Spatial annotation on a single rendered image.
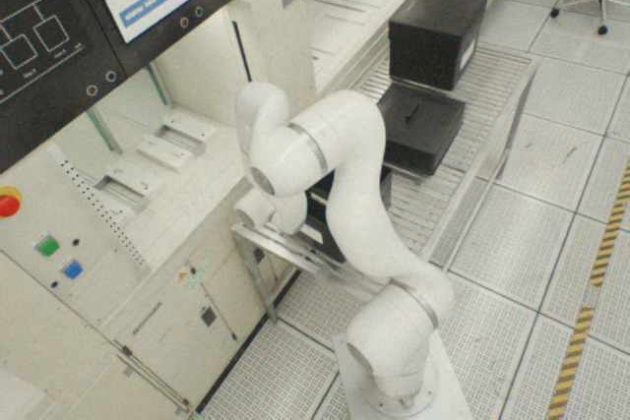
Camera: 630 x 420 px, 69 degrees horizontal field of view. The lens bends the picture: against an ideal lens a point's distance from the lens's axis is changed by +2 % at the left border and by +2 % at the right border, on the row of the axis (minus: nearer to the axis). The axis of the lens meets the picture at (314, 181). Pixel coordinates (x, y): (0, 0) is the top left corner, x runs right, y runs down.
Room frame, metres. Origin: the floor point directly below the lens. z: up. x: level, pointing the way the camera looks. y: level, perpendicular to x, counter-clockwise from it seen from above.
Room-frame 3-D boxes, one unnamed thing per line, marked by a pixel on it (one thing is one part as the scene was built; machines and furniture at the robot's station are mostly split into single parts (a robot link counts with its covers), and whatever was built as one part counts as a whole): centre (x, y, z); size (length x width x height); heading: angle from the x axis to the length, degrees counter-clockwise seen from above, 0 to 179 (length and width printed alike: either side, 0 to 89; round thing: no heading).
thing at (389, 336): (0.34, -0.10, 1.07); 0.19 x 0.12 x 0.24; 125
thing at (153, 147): (1.21, 0.45, 0.89); 0.22 x 0.21 x 0.04; 50
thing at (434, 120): (1.17, -0.37, 0.83); 0.29 x 0.29 x 0.13; 51
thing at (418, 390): (0.36, -0.12, 0.85); 0.19 x 0.19 x 0.18
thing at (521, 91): (1.19, -0.35, 0.38); 1.30 x 0.60 x 0.76; 140
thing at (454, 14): (1.56, -0.57, 0.89); 0.29 x 0.29 x 0.25; 51
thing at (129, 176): (1.00, 0.62, 0.89); 0.22 x 0.21 x 0.04; 50
